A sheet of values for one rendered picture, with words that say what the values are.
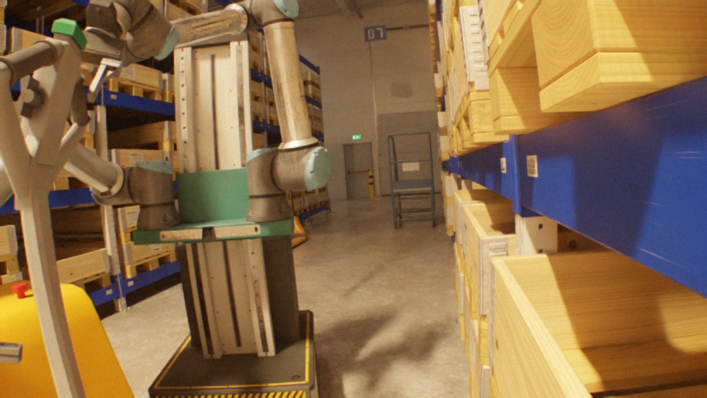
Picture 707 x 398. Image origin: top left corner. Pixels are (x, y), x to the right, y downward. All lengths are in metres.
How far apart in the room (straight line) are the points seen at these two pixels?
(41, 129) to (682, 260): 0.78
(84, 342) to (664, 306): 1.32
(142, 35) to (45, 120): 0.41
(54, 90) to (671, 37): 0.75
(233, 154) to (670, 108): 1.67
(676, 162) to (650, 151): 0.04
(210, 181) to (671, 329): 1.62
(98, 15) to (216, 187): 1.01
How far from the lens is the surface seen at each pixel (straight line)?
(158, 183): 1.65
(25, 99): 0.69
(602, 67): 0.28
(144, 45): 1.07
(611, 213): 0.40
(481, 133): 0.96
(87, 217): 4.42
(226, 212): 1.72
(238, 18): 1.50
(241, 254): 1.82
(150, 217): 1.65
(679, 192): 0.30
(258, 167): 1.53
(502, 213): 1.75
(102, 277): 3.91
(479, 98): 0.97
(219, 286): 1.88
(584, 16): 0.30
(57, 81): 0.73
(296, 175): 1.43
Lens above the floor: 1.14
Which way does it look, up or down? 4 degrees down
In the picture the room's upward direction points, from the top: 4 degrees counter-clockwise
